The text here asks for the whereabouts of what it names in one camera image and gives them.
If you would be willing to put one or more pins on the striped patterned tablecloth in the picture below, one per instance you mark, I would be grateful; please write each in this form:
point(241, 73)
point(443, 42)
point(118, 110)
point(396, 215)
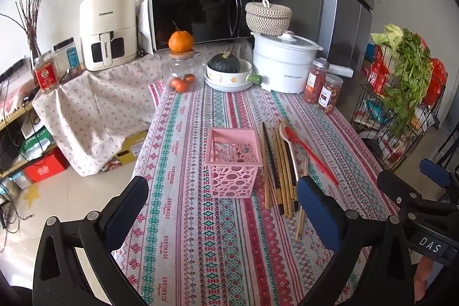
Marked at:
point(215, 241)

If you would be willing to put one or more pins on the yellow bamboo chopstick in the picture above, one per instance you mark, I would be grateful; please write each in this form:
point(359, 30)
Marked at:
point(278, 180)
point(284, 180)

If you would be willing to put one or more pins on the small orange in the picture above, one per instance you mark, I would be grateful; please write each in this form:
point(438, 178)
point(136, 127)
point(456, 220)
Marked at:
point(190, 78)
point(178, 84)

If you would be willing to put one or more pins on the large orange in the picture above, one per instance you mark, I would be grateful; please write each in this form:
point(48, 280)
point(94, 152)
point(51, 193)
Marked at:
point(181, 42)

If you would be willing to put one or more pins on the napa cabbage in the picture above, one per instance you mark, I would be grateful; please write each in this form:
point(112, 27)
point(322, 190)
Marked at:
point(387, 35)

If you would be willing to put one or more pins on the light wooden chopstick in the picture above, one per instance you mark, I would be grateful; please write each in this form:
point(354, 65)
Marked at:
point(299, 220)

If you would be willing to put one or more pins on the red box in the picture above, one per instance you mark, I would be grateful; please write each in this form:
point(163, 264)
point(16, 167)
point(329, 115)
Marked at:
point(45, 169)

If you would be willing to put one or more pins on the floral cabinet cover cloth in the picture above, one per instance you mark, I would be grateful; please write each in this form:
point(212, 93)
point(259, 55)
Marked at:
point(100, 105)

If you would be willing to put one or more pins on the plastic jar of red berries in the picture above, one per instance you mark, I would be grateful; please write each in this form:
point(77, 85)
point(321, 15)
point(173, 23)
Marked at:
point(316, 82)

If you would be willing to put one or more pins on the black microwave oven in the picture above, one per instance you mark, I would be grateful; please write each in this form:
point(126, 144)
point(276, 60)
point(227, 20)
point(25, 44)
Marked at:
point(200, 15)

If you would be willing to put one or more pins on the woven lidded basket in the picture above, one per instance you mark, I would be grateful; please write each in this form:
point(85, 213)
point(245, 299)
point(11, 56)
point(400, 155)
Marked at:
point(269, 17)

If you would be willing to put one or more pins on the black and yellow chopstick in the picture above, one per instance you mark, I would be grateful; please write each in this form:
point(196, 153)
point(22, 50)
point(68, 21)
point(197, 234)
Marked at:
point(291, 180)

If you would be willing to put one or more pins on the white spoon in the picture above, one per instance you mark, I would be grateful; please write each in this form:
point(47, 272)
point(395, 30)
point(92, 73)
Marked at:
point(285, 131)

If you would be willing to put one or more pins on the red plastic bag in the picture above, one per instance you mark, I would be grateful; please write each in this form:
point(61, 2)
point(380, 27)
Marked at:
point(438, 80)

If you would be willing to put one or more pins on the white plate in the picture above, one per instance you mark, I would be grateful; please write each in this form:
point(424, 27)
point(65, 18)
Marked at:
point(229, 88)

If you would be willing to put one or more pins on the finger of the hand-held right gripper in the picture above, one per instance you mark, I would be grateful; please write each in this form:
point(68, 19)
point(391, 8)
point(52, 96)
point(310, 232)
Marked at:
point(435, 169)
point(392, 186)

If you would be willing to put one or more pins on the plastic jar of dried fruit slices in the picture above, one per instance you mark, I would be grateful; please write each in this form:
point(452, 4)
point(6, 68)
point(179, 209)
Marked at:
point(330, 94)

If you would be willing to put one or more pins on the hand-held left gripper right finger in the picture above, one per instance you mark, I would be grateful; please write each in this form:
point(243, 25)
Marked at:
point(317, 216)

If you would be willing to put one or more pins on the green bag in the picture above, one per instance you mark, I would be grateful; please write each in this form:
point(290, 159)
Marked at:
point(36, 143)

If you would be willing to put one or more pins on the yellow cardboard box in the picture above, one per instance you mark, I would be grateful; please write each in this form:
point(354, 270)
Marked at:
point(134, 148)

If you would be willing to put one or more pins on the red snack bag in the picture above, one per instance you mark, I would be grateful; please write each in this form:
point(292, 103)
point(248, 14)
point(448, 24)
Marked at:
point(378, 73)

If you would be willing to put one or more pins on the white pot lid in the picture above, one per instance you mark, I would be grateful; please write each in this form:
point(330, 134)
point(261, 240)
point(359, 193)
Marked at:
point(287, 40)

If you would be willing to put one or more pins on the dried branches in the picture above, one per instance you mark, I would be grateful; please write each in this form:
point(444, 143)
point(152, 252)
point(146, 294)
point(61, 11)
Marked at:
point(30, 33)

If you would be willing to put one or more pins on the glass jar with wooden lid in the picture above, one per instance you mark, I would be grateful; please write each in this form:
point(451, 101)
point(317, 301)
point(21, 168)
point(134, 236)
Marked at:
point(179, 66)

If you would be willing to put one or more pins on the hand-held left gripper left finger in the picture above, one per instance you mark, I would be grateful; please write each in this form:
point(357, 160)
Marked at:
point(120, 216)

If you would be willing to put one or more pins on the wooden shelf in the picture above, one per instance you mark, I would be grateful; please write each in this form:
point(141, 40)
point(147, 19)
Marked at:
point(14, 114)

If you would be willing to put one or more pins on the clear container with black lid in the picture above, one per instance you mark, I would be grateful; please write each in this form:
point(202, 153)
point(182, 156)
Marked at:
point(70, 57)

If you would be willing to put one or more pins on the pink perforated utensil basket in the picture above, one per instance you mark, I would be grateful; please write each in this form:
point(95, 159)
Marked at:
point(233, 177)

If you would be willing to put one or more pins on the white electric pot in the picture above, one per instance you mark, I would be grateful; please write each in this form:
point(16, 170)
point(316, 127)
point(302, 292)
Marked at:
point(283, 71)

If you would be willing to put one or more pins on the red spoon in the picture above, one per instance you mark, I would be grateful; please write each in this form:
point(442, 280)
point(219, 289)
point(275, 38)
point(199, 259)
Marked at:
point(315, 161)

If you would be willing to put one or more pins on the cream air fryer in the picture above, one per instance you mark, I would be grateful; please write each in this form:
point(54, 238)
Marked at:
point(107, 22)

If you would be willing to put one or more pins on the jar with red label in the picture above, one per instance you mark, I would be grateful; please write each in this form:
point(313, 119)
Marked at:
point(45, 76)

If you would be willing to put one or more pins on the leafy green herbs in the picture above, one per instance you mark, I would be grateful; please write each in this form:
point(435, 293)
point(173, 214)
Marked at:
point(408, 76)

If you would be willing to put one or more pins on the green kabocha squash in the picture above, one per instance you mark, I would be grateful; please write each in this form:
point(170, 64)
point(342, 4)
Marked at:
point(224, 64)

